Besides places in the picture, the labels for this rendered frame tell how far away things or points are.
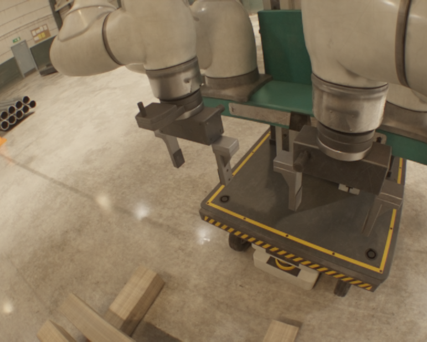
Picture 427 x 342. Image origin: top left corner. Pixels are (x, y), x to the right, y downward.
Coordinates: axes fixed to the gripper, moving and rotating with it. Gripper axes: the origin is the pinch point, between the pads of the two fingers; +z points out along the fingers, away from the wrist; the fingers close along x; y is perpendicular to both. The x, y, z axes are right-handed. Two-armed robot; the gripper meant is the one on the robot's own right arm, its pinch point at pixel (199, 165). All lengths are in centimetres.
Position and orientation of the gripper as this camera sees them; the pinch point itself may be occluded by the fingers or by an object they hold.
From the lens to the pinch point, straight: 53.7
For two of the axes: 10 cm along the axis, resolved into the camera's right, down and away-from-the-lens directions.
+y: 5.8, -6.0, 5.5
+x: -7.9, -2.7, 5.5
